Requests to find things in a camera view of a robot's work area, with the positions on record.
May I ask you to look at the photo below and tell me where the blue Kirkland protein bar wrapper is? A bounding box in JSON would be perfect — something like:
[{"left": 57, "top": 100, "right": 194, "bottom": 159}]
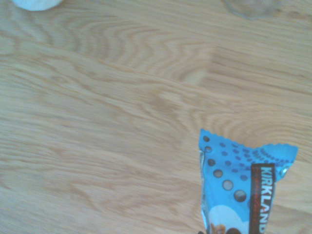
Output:
[{"left": 197, "top": 128, "right": 299, "bottom": 234}]

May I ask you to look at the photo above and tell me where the clear glass container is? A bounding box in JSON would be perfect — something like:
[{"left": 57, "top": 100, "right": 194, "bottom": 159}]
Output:
[{"left": 223, "top": 0, "right": 285, "bottom": 20}]

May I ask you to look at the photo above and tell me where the white round object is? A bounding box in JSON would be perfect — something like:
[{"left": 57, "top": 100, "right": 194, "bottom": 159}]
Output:
[{"left": 11, "top": 0, "right": 63, "bottom": 12}]

